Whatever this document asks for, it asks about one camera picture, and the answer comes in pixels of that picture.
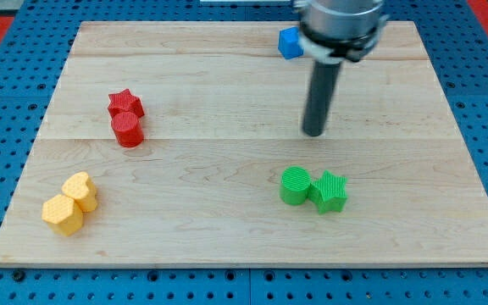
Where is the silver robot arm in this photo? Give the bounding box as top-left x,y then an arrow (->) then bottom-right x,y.
291,0 -> 388,64

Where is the wooden board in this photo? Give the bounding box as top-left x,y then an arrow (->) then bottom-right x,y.
0,21 -> 488,269

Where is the green cylinder block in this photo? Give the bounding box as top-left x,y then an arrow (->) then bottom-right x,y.
279,166 -> 311,206

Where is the green star block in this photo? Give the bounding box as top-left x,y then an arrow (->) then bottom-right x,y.
308,170 -> 347,214

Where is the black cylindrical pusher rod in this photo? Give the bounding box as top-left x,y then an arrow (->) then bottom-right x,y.
302,61 -> 341,136

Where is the blue cube block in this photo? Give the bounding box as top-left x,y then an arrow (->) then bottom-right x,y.
278,27 -> 304,59

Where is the red cylinder block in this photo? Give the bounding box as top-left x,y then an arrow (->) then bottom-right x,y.
111,112 -> 144,147

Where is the red star block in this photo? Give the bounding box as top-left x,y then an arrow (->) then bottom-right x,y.
108,89 -> 145,118

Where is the yellow heart block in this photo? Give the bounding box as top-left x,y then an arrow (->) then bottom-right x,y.
61,171 -> 97,213

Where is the yellow hexagon block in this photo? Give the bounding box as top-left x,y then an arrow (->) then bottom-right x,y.
42,194 -> 83,236

